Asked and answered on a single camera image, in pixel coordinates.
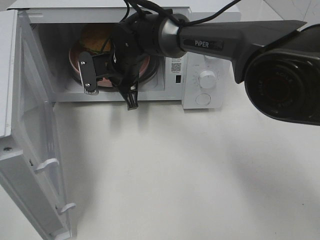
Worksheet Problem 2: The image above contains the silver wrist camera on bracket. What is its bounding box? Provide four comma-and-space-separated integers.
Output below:
78, 51, 99, 96

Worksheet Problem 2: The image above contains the lower white round knob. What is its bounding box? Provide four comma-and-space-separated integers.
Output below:
198, 70, 218, 89

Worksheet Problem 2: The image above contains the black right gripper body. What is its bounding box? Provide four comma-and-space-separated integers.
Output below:
91, 48, 140, 94

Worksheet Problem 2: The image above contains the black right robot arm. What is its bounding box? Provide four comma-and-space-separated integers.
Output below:
89, 9, 320, 126

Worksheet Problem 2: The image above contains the white microwave door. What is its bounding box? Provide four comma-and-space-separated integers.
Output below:
0, 9, 76, 240

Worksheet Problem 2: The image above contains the pink round plate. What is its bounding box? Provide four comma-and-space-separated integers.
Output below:
68, 41, 151, 89

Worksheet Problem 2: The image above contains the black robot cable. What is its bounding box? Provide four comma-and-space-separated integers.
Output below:
119, 0, 241, 28

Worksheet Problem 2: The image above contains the white warning label sticker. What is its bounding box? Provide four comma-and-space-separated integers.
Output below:
169, 58, 184, 75

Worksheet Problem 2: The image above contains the glass microwave turntable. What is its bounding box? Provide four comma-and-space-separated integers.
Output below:
71, 56, 161, 90

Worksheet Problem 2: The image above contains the white round door button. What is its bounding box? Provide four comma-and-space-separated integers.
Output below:
195, 93, 211, 106

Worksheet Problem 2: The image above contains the burger with lettuce and cheese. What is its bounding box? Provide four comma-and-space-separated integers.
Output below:
79, 23, 114, 53

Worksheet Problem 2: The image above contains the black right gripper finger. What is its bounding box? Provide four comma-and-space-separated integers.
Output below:
123, 83, 139, 111

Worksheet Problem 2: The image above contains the white microwave oven body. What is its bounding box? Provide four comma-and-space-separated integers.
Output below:
9, 0, 232, 109

